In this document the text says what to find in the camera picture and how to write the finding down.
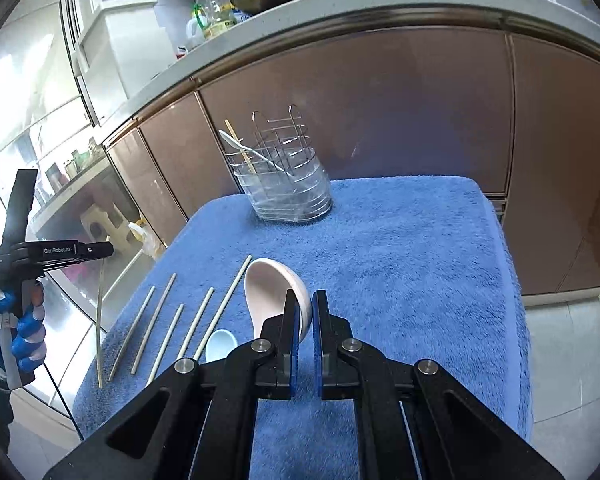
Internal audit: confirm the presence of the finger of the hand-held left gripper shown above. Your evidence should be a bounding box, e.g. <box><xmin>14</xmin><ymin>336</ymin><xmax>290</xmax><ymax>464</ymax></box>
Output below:
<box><xmin>81</xmin><ymin>241</ymin><xmax>115</xmax><ymax>261</ymax></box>

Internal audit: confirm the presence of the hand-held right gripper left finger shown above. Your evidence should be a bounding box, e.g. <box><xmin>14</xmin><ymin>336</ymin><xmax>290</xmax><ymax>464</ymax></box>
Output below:
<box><xmin>42</xmin><ymin>290</ymin><xmax>301</xmax><ymax>480</ymax></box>

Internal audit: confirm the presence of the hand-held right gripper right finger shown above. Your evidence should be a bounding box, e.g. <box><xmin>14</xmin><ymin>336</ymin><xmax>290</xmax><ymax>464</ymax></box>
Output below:
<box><xmin>312</xmin><ymin>290</ymin><xmax>566</xmax><ymax>480</ymax></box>

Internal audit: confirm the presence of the small light blue spoon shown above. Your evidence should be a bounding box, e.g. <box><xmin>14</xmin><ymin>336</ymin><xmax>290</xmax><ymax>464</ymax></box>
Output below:
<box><xmin>204</xmin><ymin>328</ymin><xmax>240</xmax><ymax>364</ymax></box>

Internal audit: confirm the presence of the large white ceramic spoon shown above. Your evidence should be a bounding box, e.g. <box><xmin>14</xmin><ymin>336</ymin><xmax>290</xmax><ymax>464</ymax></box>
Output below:
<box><xmin>243</xmin><ymin>257</ymin><xmax>314</xmax><ymax>342</ymax></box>

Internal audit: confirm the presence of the wire utensil holder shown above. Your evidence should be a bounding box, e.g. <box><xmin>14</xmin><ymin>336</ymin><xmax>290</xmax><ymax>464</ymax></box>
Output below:
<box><xmin>223</xmin><ymin>104</ymin><xmax>334</xmax><ymax>225</ymax></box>

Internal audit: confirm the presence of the person's left hand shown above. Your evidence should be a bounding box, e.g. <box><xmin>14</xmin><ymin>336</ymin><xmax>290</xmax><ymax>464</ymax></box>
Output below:
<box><xmin>0</xmin><ymin>287</ymin><xmax>48</xmax><ymax>391</ymax></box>

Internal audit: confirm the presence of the beige step stool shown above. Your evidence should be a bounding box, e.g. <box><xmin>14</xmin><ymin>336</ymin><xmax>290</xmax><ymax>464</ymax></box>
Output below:
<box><xmin>79</xmin><ymin>204</ymin><xmax>131</xmax><ymax>267</ymax></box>

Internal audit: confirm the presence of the yellow white plastic bag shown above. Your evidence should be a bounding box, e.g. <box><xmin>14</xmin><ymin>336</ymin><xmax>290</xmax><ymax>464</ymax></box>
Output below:
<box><xmin>127</xmin><ymin>219</ymin><xmax>166</xmax><ymax>261</ymax></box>

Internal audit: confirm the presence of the row of small jars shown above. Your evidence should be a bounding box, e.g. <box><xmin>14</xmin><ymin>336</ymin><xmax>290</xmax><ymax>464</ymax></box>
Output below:
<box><xmin>44</xmin><ymin>137</ymin><xmax>106</xmax><ymax>194</ymax></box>

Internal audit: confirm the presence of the grey tube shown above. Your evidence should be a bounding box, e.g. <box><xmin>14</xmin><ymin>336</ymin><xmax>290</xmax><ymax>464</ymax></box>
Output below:
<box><xmin>0</xmin><ymin>312</ymin><xmax>24</xmax><ymax>390</ymax></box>

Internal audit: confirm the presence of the blue towel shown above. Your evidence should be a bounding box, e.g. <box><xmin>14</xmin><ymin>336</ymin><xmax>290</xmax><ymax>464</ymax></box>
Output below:
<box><xmin>72</xmin><ymin>176</ymin><xmax>534</xmax><ymax>480</ymax></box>

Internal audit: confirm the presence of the tan wooden chopstick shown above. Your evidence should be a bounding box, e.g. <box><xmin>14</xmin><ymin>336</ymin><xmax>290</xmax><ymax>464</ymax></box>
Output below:
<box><xmin>224</xmin><ymin>119</ymin><xmax>255</xmax><ymax>175</ymax></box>

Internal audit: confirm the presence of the glass sliding door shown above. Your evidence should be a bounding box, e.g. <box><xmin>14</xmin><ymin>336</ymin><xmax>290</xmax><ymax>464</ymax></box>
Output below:
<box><xmin>0</xmin><ymin>0</ymin><xmax>167</xmax><ymax>427</ymax></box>

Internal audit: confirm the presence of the slim white spoon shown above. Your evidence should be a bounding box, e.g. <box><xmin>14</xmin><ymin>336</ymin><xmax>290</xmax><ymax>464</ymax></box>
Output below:
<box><xmin>218</xmin><ymin>129</ymin><xmax>284</xmax><ymax>172</ymax></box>

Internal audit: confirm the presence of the white jug with green cap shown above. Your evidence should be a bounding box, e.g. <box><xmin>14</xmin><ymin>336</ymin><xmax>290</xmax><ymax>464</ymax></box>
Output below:
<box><xmin>185</xmin><ymin>2</ymin><xmax>216</xmax><ymax>52</ymax></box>

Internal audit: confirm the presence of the brown kitchen cabinet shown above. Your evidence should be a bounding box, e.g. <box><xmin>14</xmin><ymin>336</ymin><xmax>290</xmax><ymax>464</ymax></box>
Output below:
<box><xmin>102</xmin><ymin>25</ymin><xmax>600</xmax><ymax>297</ymax></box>

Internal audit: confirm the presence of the cooking oil bottle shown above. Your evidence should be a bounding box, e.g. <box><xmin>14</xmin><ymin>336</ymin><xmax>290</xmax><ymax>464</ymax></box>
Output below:
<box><xmin>200</xmin><ymin>0</ymin><xmax>239</xmax><ymax>41</ymax></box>

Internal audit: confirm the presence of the black cable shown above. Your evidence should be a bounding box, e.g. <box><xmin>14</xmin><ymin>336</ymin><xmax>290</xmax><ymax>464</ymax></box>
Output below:
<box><xmin>41</xmin><ymin>359</ymin><xmax>85</xmax><ymax>442</ymax></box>

